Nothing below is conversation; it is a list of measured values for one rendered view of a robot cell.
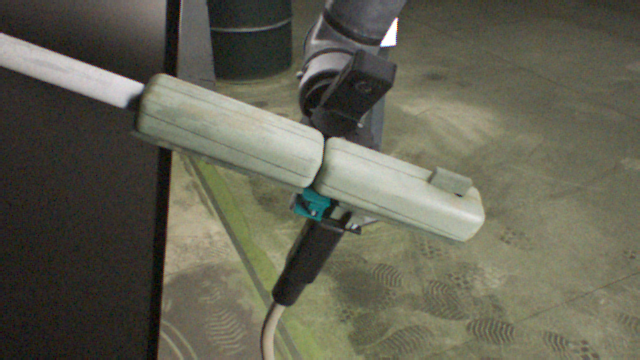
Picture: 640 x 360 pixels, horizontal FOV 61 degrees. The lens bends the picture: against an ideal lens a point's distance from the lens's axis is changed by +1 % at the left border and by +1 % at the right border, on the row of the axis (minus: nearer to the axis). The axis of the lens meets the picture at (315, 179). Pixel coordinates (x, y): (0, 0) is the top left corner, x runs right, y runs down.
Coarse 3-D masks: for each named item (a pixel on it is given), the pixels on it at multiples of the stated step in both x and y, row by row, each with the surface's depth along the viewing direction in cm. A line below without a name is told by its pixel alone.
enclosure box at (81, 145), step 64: (0, 0) 48; (64, 0) 50; (128, 0) 52; (128, 64) 55; (0, 128) 53; (64, 128) 55; (128, 128) 58; (0, 192) 56; (64, 192) 59; (128, 192) 62; (0, 256) 59; (64, 256) 62; (128, 256) 66; (0, 320) 63; (64, 320) 67; (128, 320) 71
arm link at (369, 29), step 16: (336, 0) 66; (352, 0) 64; (368, 0) 64; (384, 0) 64; (400, 0) 65; (336, 16) 66; (352, 16) 65; (368, 16) 65; (384, 16) 65; (352, 32) 66; (368, 32) 66; (384, 32) 68
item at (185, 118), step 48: (0, 48) 41; (96, 96) 42; (144, 96) 41; (192, 96) 43; (192, 144) 43; (240, 144) 43; (288, 144) 44; (336, 144) 46; (336, 192) 45; (384, 192) 45; (432, 192) 46; (336, 240) 51; (288, 288) 56
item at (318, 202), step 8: (312, 184) 48; (304, 192) 47; (312, 192) 47; (296, 200) 48; (312, 200) 46; (320, 200) 47; (328, 200) 47; (296, 208) 48; (304, 208) 48; (312, 208) 47; (320, 208) 47; (304, 216) 48; (312, 216) 48; (320, 216) 48
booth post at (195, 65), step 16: (192, 0) 211; (192, 16) 214; (192, 32) 217; (208, 32) 220; (192, 48) 220; (208, 48) 223; (192, 64) 224; (208, 64) 226; (192, 80) 227; (208, 80) 230
